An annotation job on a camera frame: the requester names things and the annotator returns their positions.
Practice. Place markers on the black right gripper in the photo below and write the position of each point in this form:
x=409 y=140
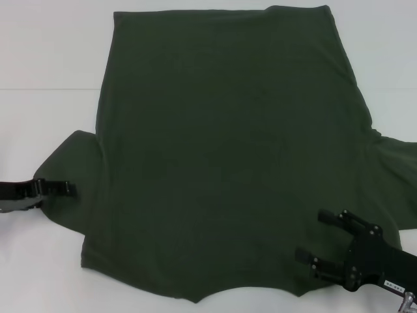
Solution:
x=374 y=257

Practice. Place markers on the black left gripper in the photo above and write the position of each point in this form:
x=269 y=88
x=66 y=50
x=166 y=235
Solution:
x=18 y=195

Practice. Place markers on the dark green t-shirt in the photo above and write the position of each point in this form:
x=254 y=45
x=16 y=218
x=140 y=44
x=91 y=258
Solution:
x=228 y=130

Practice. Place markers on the silver wrist connector stub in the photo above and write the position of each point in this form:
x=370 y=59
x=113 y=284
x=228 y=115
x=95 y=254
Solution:
x=408 y=301

